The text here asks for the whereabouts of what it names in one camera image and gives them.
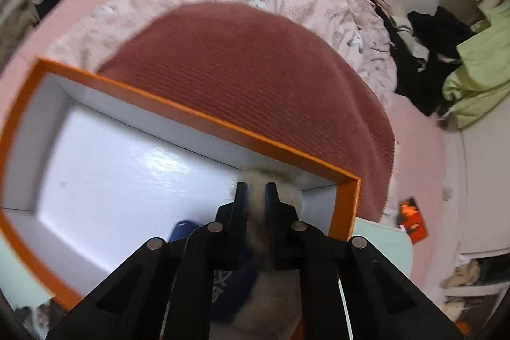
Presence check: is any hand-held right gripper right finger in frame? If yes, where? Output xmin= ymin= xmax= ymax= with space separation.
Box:
xmin=265 ymin=182 xmax=465 ymax=340

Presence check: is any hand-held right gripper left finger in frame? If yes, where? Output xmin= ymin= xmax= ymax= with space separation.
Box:
xmin=46 ymin=182 xmax=251 ymax=340

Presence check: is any beige fur pompom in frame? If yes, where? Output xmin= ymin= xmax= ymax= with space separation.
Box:
xmin=229 ymin=169 xmax=315 ymax=269

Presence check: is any orange cardboard box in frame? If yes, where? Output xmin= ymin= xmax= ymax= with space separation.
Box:
xmin=0 ymin=57 xmax=361 ymax=313

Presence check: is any blue tin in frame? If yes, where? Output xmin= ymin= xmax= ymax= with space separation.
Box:
xmin=169 ymin=220 xmax=259 ymax=325

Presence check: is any red knit blanket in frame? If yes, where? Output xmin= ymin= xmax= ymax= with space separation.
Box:
xmin=99 ymin=3 xmax=395 ymax=223

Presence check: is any red packet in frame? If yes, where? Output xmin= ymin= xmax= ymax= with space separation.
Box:
xmin=398 ymin=197 xmax=430 ymax=244

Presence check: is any black clothes pile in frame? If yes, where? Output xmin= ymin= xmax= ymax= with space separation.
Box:
xmin=359 ymin=0 xmax=479 ymax=118

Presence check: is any beige garment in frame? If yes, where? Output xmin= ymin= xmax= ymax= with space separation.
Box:
xmin=390 ymin=15 xmax=431 ymax=62

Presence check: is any green garment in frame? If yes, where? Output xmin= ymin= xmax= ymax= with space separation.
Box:
xmin=441 ymin=3 xmax=510 ymax=129

